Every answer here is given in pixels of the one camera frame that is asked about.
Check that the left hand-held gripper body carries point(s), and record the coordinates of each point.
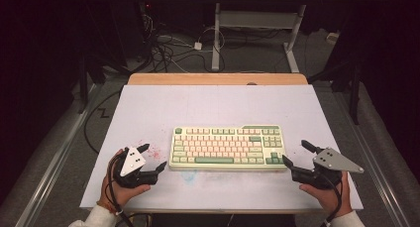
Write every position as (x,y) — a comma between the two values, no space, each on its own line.
(132,161)

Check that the cream green pink keyboard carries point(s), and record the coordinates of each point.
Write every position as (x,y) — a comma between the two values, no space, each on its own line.
(228,149)

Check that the white metal desk frame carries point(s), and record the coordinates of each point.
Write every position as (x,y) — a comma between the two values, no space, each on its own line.
(216,38)

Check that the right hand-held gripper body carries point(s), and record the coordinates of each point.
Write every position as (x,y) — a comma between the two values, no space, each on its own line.
(333,162)

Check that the wooden table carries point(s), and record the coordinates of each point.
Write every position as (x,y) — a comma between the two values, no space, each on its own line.
(214,79)

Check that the person's right hand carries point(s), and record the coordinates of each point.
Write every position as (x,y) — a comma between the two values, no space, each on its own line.
(325,197)

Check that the white power adapter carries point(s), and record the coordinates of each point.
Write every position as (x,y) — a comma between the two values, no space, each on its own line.
(197,46)

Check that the black metal stand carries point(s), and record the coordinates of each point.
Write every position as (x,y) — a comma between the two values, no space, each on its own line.
(354,91)
(84,81)

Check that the person's left hand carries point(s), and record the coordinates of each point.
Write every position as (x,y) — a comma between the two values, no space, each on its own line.
(127,194)

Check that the aluminium floor rail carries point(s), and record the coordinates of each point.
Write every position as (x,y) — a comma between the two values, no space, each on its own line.
(369,161)
(52,167)

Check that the white table cover board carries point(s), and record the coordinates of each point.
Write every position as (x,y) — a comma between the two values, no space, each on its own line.
(214,104)

